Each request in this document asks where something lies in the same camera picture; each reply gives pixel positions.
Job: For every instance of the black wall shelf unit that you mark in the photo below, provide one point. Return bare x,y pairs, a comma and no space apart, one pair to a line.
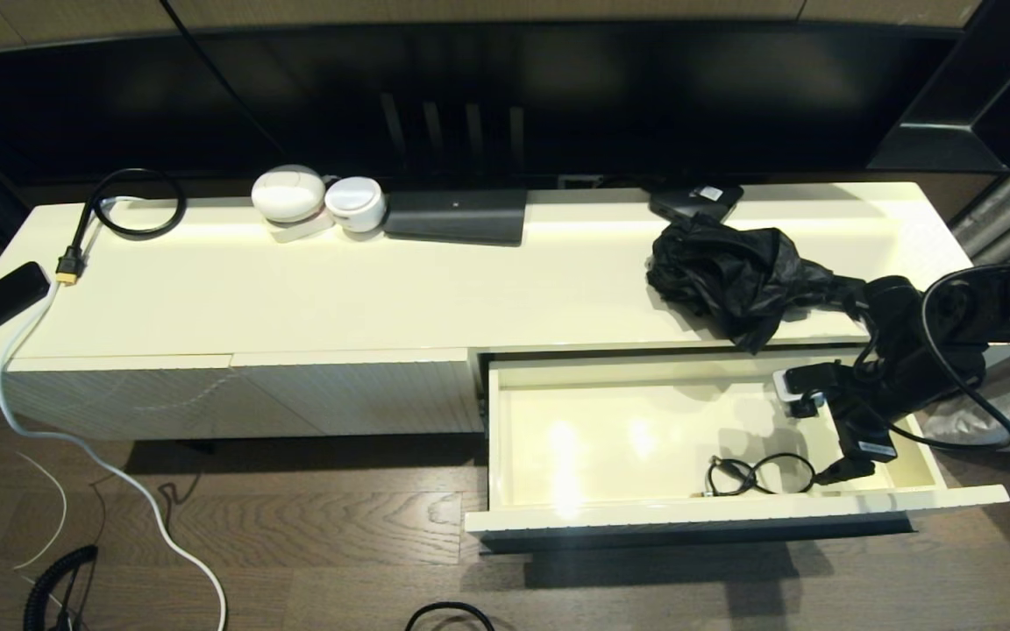
952,140

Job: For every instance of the black umbrella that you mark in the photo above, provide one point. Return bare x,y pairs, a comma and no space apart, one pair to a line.
733,272

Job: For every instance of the black flat set-top box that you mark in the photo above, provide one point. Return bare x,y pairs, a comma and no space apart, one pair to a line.
455,216

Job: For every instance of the small white round device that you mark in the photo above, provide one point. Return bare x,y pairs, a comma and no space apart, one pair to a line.
355,201

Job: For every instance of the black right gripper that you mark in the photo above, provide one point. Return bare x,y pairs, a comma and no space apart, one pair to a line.
860,425

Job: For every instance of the large white round device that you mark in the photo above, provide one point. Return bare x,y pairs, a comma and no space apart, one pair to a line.
288,194

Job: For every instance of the grey curtain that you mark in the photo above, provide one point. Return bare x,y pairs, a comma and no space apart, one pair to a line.
1005,202

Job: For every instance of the small black box white label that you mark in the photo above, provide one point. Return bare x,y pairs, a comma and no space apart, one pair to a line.
698,200

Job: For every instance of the white fluted drawer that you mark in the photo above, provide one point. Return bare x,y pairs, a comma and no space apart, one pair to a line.
601,438

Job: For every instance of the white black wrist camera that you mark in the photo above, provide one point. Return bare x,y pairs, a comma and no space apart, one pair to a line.
799,386

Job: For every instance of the white TV cabinet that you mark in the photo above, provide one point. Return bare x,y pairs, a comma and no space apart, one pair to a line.
338,294

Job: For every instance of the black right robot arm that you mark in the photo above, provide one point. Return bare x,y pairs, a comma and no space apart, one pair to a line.
996,307

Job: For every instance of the black television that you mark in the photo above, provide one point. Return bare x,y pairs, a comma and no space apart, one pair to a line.
558,88

